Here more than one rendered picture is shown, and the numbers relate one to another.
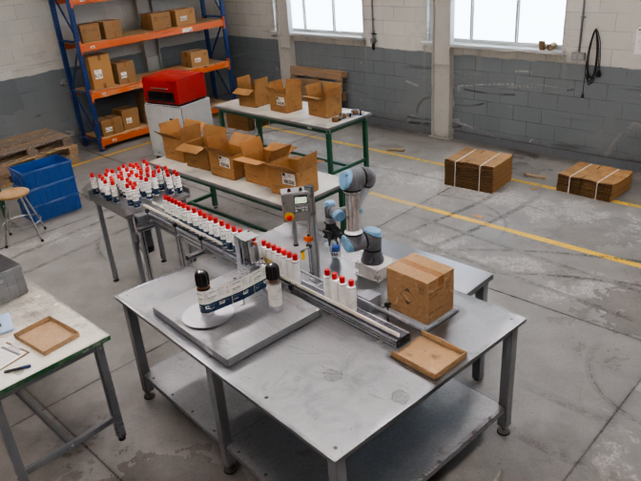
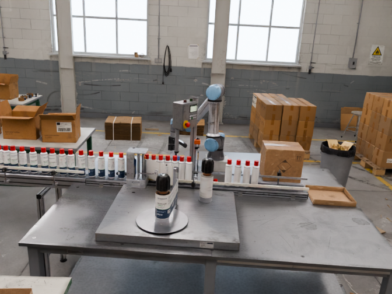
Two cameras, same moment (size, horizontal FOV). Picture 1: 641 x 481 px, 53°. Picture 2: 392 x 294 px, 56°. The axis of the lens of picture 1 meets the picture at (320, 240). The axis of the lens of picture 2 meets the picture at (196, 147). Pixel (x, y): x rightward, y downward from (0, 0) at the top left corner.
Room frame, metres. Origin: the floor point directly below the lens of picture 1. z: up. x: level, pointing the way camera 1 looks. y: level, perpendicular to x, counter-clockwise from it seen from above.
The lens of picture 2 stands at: (1.81, 2.02, 1.98)
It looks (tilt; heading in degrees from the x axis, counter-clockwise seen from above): 18 degrees down; 312
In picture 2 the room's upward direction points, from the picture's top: 3 degrees clockwise
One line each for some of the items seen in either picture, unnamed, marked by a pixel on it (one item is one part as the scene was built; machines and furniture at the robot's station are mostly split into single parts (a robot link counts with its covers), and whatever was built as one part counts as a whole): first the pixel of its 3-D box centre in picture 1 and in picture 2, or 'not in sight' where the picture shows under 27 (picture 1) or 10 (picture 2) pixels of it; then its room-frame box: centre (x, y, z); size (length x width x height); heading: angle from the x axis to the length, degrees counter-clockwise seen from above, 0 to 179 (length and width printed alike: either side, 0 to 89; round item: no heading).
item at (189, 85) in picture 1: (179, 116); not in sight; (9.11, 1.88, 0.61); 0.70 x 0.60 x 1.22; 56
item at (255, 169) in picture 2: (351, 295); (255, 174); (3.19, -0.16, 0.98); 0.05 x 0.05 x 0.20
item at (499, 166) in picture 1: (478, 169); (123, 128); (7.26, -1.96, 0.16); 0.65 x 0.54 x 0.32; 49
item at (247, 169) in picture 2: (342, 292); (246, 173); (3.23, -0.11, 0.98); 0.05 x 0.05 x 0.20
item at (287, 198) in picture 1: (296, 204); (185, 114); (3.65, 0.13, 1.38); 0.17 x 0.10 x 0.19; 96
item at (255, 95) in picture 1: (253, 91); not in sight; (8.82, 0.76, 0.97); 0.51 x 0.36 x 0.37; 138
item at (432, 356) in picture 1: (428, 353); (329, 195); (2.75, -0.52, 0.85); 0.30 x 0.26 x 0.04; 40
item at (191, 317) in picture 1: (208, 314); (162, 220); (3.25, 0.70, 0.89); 0.31 x 0.31 x 0.01
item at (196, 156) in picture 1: (201, 148); not in sight; (6.33, 1.13, 0.97); 0.44 x 0.38 x 0.37; 139
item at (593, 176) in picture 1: (593, 180); (188, 126); (6.76, -3.15, 0.11); 0.65 x 0.54 x 0.22; 42
